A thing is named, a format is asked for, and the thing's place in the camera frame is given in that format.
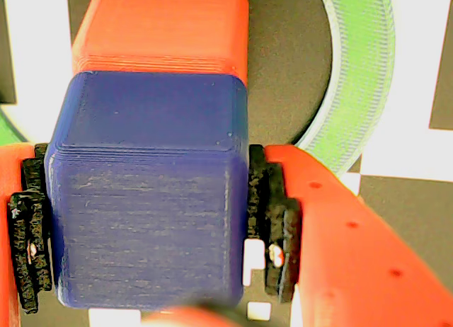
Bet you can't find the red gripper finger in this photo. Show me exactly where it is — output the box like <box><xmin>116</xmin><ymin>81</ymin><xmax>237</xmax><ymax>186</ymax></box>
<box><xmin>0</xmin><ymin>142</ymin><xmax>55</xmax><ymax>327</ymax></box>
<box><xmin>244</xmin><ymin>144</ymin><xmax>453</xmax><ymax>327</ymax></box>

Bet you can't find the blue cube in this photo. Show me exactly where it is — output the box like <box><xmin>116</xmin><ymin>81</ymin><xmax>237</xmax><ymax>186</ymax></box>
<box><xmin>43</xmin><ymin>71</ymin><xmax>251</xmax><ymax>311</ymax></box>

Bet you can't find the red cube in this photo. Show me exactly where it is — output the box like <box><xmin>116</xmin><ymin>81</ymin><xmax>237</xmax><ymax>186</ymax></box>
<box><xmin>70</xmin><ymin>0</ymin><xmax>251</xmax><ymax>91</ymax></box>

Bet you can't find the black white marker mat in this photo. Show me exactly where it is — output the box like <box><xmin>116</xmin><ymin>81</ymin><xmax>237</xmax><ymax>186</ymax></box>
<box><xmin>0</xmin><ymin>0</ymin><xmax>453</xmax><ymax>327</ymax></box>

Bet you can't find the green ring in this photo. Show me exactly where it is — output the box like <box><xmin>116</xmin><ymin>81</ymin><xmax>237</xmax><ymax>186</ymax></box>
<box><xmin>0</xmin><ymin>0</ymin><xmax>396</xmax><ymax>178</ymax></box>

